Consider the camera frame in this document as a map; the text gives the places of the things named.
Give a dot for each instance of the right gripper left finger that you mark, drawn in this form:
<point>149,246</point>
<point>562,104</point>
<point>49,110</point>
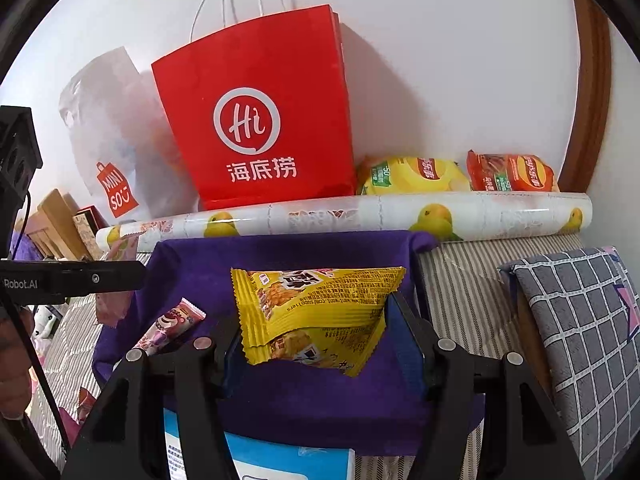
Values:
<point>230,360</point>

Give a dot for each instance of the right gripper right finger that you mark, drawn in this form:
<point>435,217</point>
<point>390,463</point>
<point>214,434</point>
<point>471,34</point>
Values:
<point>412,337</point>

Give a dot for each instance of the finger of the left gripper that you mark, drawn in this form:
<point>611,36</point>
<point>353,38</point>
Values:
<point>52,282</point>

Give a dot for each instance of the yellow snack packet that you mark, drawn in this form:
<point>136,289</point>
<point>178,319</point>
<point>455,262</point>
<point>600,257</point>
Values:
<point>324,318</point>

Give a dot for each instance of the pink yellow chip bag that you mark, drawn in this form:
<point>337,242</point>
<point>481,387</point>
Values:
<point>125,276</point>

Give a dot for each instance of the person left hand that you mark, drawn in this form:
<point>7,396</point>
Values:
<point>15,382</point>

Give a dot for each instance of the wooden bedside furniture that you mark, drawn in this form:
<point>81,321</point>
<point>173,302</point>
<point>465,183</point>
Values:
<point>52,230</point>

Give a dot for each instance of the pink cartoon snack packet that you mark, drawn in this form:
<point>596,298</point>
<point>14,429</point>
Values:
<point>169,326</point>

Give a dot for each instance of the blue tissue pack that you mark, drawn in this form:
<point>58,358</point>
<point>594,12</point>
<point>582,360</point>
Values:
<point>256,459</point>

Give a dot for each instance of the white Miniso plastic bag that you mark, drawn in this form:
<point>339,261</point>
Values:
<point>123,146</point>

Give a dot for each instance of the purple towel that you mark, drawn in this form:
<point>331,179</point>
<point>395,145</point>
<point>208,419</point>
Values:
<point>373,413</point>

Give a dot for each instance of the yellow chips bag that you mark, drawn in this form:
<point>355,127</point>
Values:
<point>410,174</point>

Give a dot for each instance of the grey checked folded cloth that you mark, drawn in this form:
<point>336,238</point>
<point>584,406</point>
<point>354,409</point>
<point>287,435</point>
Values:
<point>585,309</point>

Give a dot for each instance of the lemon print paper roll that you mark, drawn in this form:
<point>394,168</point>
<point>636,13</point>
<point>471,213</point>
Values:
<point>449,216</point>

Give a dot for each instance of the orange chips bag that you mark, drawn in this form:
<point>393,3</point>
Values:
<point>509,173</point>

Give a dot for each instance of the red Haidilao paper bag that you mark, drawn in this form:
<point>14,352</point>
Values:
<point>260,109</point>

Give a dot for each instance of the decorated picture frame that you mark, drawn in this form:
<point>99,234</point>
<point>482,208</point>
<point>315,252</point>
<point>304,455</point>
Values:
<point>88,221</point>

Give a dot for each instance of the wooden door frame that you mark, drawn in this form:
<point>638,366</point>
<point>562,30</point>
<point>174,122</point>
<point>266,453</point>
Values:
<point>592,97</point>

